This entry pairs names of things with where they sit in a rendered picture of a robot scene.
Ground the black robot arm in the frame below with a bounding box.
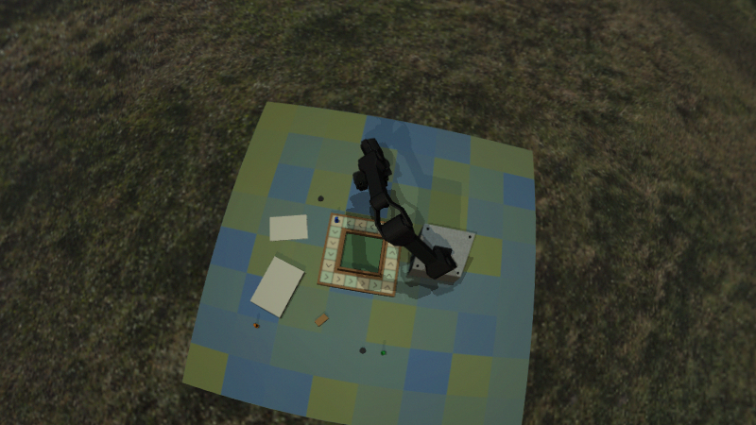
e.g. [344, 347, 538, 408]
[352, 139, 456, 280]

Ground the white sheet of paper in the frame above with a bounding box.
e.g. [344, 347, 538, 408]
[251, 257, 305, 318]

